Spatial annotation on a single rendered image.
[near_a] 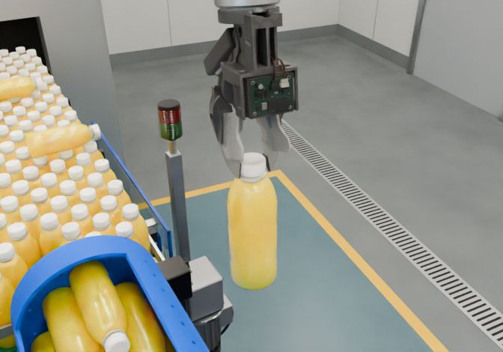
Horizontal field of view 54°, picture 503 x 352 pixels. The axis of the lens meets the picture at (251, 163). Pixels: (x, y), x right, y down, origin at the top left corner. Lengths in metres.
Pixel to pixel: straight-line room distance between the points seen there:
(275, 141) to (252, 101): 0.10
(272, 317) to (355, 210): 1.00
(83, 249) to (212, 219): 2.08
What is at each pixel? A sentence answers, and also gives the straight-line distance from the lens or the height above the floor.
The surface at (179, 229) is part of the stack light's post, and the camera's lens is 1.59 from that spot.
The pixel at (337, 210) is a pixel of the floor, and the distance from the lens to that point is 3.08.
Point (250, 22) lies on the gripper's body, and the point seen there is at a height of 1.68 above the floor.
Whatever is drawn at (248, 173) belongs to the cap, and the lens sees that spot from 0.64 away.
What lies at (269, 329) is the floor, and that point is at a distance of 2.38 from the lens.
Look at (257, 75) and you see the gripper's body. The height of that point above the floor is 1.63.
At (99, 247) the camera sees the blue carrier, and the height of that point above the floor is 1.23.
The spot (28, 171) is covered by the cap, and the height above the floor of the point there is 1.10.
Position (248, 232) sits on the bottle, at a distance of 0.68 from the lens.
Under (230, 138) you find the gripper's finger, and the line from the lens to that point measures 0.62.
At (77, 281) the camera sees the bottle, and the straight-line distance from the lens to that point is 0.97.
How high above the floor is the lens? 1.83
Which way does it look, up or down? 31 degrees down
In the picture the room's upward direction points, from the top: straight up
